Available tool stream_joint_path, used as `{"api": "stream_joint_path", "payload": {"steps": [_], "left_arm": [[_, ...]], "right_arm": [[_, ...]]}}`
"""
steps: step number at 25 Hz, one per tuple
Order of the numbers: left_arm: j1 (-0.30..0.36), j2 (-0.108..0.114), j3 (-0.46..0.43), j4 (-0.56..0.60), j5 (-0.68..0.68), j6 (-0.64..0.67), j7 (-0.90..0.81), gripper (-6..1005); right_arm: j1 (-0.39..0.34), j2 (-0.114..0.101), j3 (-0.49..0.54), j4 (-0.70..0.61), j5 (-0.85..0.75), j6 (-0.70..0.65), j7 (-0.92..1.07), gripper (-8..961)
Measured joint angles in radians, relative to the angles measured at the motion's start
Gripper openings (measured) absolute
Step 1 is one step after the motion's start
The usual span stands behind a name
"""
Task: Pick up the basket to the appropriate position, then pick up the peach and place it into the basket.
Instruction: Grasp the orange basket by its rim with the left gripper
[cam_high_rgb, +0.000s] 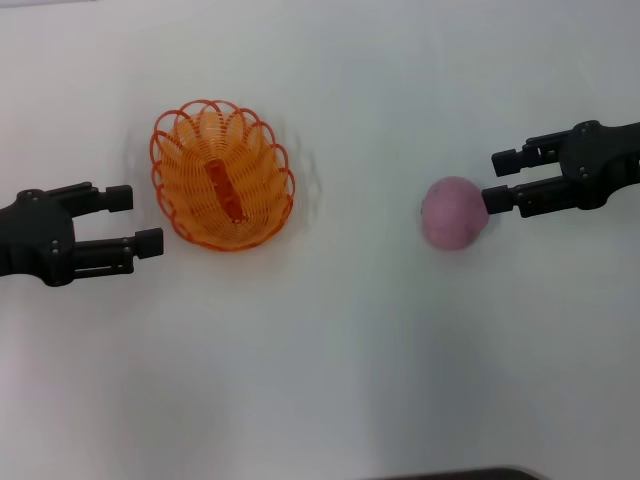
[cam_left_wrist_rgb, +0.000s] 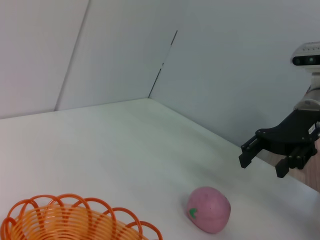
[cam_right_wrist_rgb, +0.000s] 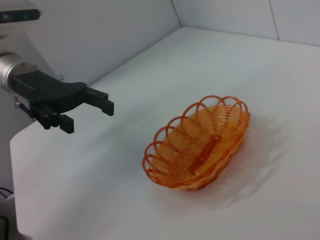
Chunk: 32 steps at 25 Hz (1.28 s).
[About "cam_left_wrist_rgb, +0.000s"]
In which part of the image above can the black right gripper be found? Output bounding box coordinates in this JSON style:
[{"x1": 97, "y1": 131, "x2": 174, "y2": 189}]
[{"x1": 238, "y1": 108, "x2": 320, "y2": 179}]

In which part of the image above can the pink toy peach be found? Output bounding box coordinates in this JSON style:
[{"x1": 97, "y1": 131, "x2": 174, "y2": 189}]
[{"x1": 186, "y1": 186, "x2": 232, "y2": 235}]

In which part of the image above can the orange wire coil basket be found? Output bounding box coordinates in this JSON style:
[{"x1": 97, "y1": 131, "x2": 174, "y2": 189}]
[{"x1": 0, "y1": 193, "x2": 164, "y2": 240}]

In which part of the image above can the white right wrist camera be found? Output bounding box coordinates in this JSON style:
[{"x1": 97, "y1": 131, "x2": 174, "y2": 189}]
[{"x1": 289, "y1": 41, "x2": 320, "y2": 74}]

